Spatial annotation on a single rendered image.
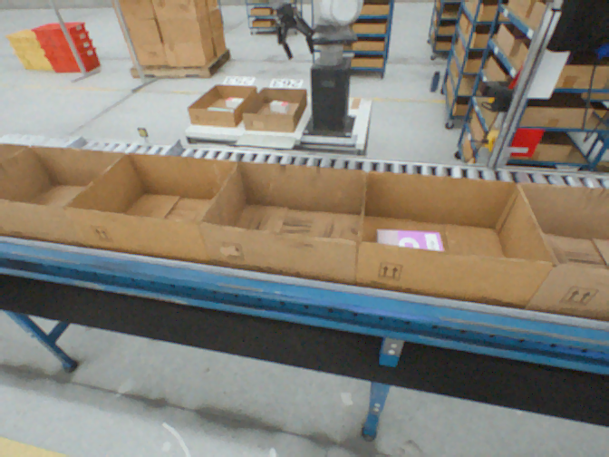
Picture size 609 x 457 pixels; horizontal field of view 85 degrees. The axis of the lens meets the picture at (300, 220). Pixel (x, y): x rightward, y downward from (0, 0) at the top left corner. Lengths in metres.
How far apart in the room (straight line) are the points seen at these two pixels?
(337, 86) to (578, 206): 1.10
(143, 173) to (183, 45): 4.29
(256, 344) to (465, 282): 0.63
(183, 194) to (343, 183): 0.57
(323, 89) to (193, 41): 3.81
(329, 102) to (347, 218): 0.85
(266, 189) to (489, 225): 0.68
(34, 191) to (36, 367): 1.01
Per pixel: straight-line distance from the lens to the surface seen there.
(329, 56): 1.75
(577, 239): 1.22
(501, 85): 1.58
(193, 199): 1.23
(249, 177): 1.08
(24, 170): 1.52
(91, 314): 1.39
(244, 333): 1.14
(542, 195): 1.10
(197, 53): 5.43
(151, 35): 5.69
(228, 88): 2.34
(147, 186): 1.30
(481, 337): 0.97
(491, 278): 0.85
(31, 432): 2.06
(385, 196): 1.03
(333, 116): 1.80
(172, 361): 1.90
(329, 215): 1.07
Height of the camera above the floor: 1.58
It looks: 41 degrees down
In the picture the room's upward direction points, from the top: 4 degrees counter-clockwise
